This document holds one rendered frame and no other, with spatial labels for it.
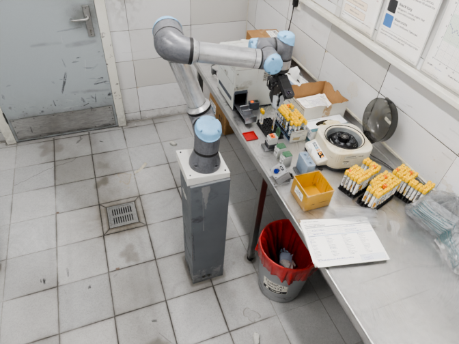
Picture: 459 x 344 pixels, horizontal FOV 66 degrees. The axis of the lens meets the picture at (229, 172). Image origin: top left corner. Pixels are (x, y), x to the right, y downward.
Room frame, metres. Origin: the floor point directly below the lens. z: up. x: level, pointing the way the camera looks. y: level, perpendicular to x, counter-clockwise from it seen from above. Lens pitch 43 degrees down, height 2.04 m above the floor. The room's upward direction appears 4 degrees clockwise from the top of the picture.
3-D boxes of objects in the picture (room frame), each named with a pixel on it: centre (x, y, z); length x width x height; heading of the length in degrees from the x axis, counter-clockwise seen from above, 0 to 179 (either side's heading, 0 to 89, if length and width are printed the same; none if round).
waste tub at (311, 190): (1.10, -0.37, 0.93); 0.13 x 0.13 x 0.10; 23
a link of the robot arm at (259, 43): (1.42, -0.10, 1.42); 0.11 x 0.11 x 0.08; 14
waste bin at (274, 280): (1.17, -0.37, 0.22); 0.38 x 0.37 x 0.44; 24
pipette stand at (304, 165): (1.26, -0.36, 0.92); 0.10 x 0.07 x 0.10; 18
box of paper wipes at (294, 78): (2.11, -0.37, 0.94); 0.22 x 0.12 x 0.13; 28
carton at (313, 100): (1.78, -0.46, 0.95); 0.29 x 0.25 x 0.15; 114
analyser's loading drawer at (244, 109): (1.72, -0.06, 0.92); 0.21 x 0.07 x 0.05; 24
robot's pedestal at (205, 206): (1.24, 0.12, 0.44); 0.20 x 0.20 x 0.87; 24
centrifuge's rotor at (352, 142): (1.42, -0.56, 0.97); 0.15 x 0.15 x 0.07
